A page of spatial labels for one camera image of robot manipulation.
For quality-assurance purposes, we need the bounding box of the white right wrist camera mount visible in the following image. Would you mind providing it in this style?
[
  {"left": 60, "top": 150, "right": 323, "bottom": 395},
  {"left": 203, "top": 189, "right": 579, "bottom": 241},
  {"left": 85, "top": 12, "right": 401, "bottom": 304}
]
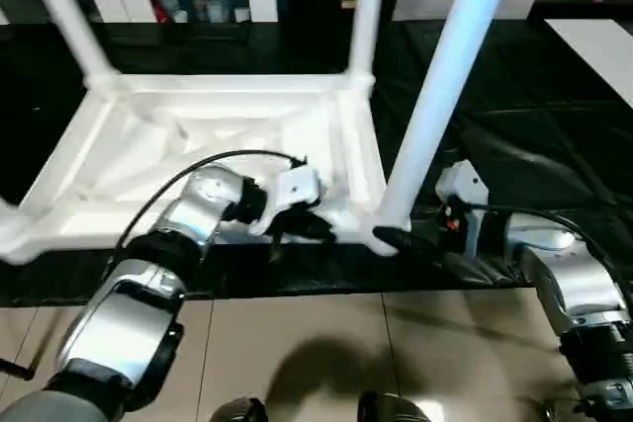
[{"left": 434, "top": 159, "right": 491, "bottom": 259}]

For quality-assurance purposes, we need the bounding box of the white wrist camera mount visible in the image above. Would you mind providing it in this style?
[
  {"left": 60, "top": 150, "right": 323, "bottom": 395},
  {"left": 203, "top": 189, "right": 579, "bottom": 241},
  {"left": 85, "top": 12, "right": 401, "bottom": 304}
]
[
  {"left": 246, "top": 167, "right": 326, "bottom": 239},
  {"left": 434, "top": 159, "right": 491, "bottom": 259}
]

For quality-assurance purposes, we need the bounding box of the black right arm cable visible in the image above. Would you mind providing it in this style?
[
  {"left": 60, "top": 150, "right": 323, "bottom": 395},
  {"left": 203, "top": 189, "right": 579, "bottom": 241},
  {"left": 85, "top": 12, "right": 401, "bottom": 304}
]
[{"left": 457, "top": 202, "right": 633, "bottom": 295}]

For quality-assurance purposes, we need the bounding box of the black metal stand pole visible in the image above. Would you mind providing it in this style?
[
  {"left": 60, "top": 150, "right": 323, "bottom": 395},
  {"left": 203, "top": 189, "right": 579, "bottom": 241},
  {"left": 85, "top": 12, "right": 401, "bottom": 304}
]
[{"left": 0, "top": 357, "right": 37, "bottom": 382}]

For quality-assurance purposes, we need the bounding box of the white flat panel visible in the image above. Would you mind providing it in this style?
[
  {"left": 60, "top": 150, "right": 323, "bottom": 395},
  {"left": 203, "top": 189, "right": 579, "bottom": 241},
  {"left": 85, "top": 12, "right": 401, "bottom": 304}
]
[{"left": 543, "top": 18, "right": 633, "bottom": 111}]

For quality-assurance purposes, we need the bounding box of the white plastic table leg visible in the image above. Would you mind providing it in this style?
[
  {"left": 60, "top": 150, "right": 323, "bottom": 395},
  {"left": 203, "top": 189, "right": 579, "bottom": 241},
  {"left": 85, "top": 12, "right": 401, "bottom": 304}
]
[
  {"left": 347, "top": 0, "right": 391, "bottom": 91},
  {"left": 22, "top": 0, "right": 121, "bottom": 91},
  {"left": 373, "top": 0, "right": 526, "bottom": 236},
  {"left": 0, "top": 194, "right": 32, "bottom": 266}
]

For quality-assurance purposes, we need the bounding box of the dark left robot leg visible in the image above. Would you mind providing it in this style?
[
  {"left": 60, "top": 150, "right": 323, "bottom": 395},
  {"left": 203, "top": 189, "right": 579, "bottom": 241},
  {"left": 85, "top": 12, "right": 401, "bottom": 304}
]
[{"left": 212, "top": 396, "right": 269, "bottom": 422}]

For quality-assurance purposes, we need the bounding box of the black mat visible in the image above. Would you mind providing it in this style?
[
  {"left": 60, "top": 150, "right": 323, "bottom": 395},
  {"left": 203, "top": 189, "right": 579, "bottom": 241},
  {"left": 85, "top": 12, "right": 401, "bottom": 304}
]
[{"left": 0, "top": 16, "right": 633, "bottom": 308}]

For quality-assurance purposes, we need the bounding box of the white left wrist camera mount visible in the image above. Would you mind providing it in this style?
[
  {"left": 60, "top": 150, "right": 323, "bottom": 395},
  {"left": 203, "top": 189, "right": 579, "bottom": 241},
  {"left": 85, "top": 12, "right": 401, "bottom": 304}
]
[{"left": 246, "top": 167, "right": 326, "bottom": 239}]

